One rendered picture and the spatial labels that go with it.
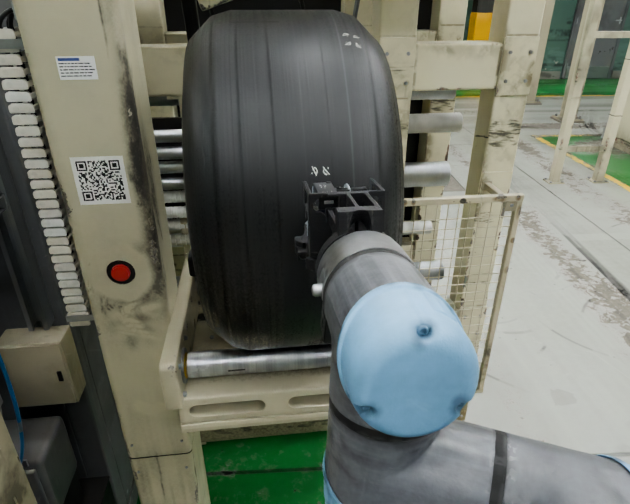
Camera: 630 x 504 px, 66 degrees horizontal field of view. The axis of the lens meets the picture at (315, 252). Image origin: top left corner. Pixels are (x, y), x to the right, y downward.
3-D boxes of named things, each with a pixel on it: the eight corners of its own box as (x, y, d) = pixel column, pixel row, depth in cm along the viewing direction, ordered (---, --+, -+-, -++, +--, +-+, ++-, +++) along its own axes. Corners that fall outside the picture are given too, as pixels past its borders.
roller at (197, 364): (181, 384, 84) (178, 364, 81) (184, 366, 88) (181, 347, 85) (381, 368, 87) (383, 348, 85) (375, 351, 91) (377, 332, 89)
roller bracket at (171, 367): (166, 413, 81) (157, 367, 77) (190, 287, 116) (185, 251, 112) (186, 411, 82) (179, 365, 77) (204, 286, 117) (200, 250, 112)
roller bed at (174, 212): (141, 251, 122) (119, 132, 108) (152, 226, 135) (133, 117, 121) (221, 246, 124) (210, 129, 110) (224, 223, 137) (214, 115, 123)
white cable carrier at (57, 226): (70, 326, 86) (-15, 29, 64) (78, 310, 90) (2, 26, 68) (96, 325, 86) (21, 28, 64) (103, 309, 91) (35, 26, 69)
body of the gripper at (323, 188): (374, 176, 50) (409, 209, 39) (372, 254, 53) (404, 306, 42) (299, 179, 49) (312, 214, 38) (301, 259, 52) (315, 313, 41)
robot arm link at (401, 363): (340, 459, 27) (351, 324, 24) (316, 350, 37) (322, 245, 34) (476, 452, 28) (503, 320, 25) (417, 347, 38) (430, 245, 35)
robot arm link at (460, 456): (469, 601, 31) (500, 466, 27) (304, 541, 34) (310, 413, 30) (475, 504, 38) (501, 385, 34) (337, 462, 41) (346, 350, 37)
